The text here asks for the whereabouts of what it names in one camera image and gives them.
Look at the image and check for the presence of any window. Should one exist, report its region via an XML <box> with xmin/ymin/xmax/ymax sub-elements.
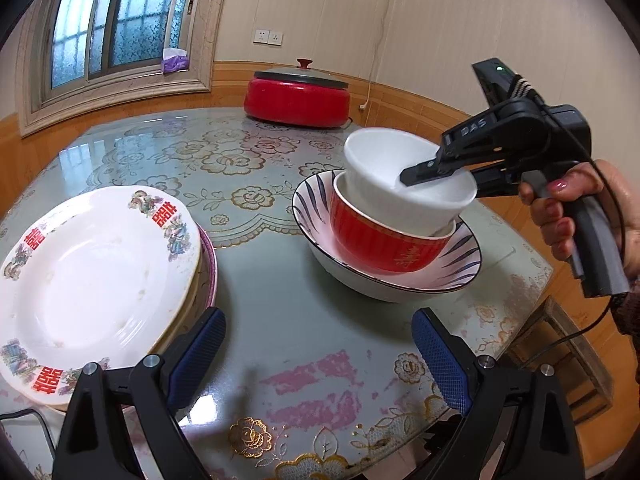
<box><xmin>15</xmin><ymin>0</ymin><xmax>223</xmax><ymax>138</ymax></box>

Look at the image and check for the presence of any red electric pot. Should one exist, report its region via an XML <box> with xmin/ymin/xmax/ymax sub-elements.
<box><xmin>243</xmin><ymin>77</ymin><xmax>352</xmax><ymax>128</ymax></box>

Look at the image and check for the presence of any red bowl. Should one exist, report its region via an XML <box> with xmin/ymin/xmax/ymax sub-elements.
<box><xmin>328</xmin><ymin>171</ymin><xmax>458</xmax><ymax>274</ymax></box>

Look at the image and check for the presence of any person's right hand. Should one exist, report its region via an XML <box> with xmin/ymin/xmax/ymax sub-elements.
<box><xmin>517</xmin><ymin>159</ymin><xmax>640</xmax><ymax>282</ymax></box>

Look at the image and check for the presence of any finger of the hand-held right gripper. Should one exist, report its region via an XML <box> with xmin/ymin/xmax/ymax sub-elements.
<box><xmin>400</xmin><ymin>152</ymin><xmax>482</xmax><ymax>187</ymax></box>
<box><xmin>474</xmin><ymin>168</ymin><xmax>522</xmax><ymax>199</ymax></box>

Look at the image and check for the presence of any white floral plate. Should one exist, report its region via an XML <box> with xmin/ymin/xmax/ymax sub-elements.
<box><xmin>150</xmin><ymin>230</ymin><xmax>208</xmax><ymax>357</ymax></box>
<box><xmin>0</xmin><ymin>186</ymin><xmax>202</xmax><ymax>408</ymax></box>

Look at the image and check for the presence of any white bowl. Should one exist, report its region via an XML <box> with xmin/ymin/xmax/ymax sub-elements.
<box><xmin>344</xmin><ymin>128</ymin><xmax>478</xmax><ymax>237</ymax></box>

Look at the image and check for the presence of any purple tissue pack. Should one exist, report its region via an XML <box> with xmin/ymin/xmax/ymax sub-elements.
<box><xmin>161</xmin><ymin>47</ymin><xmax>190</xmax><ymax>73</ymax></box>

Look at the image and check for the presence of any white power cord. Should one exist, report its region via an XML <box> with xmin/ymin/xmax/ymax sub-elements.
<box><xmin>357</xmin><ymin>0</ymin><xmax>401</xmax><ymax>111</ymax></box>

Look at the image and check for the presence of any person's right forearm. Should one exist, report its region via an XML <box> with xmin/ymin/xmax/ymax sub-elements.
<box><xmin>612</xmin><ymin>280</ymin><xmax>640</xmax><ymax>351</ymax></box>

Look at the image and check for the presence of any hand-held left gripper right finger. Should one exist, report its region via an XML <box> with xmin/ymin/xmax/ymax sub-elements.
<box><xmin>411</xmin><ymin>308</ymin><xmax>586</xmax><ymax>480</ymax></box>

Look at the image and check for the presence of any wooden stool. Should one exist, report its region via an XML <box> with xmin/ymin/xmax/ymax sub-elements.
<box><xmin>505</xmin><ymin>296</ymin><xmax>615</xmax><ymax>423</ymax></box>

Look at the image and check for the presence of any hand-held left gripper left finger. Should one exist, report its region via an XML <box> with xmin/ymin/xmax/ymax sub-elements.
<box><xmin>50</xmin><ymin>306</ymin><xmax>227</xmax><ymax>480</ymax></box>

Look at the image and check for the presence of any blue striped bowl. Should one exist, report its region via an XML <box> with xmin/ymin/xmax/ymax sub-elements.
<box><xmin>292</xmin><ymin>170</ymin><xmax>482</xmax><ymax>303</ymax></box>

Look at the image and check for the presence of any grey pot lid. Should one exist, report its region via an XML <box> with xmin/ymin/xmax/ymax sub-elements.
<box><xmin>252</xmin><ymin>58</ymin><xmax>349</xmax><ymax>87</ymax></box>

